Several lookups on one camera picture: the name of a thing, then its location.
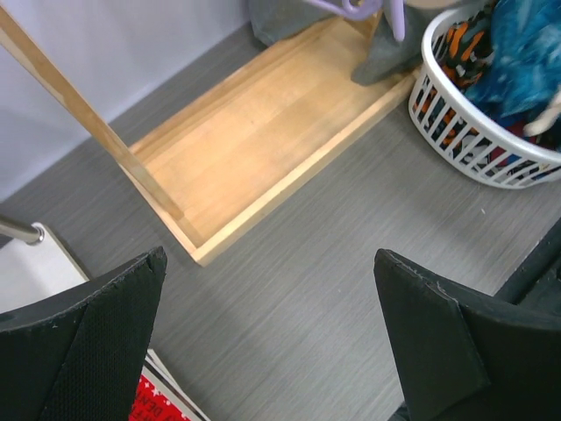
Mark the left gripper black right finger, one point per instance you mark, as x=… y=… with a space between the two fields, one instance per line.
x=464 y=355

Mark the colourful patterned clothes in basket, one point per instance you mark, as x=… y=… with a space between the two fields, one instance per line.
x=469 y=55

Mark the red colourful book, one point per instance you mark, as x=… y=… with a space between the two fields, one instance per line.
x=159 y=397

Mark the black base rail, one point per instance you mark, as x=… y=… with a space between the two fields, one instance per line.
x=533 y=268

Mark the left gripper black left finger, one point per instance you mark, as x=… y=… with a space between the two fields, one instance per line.
x=78 y=355

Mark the grey shorts on hanger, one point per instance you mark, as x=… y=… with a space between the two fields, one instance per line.
x=273 y=21

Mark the blue patterned shorts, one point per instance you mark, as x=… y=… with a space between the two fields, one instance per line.
x=525 y=71

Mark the white laundry basket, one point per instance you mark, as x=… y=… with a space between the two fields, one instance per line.
x=460 y=133

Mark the purple plastic hanger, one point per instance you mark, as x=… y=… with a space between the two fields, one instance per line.
x=361 y=11

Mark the wooden clothes rack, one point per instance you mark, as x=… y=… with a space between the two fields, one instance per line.
x=213 y=170

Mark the white two-tier side table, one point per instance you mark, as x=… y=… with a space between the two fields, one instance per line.
x=35 y=264

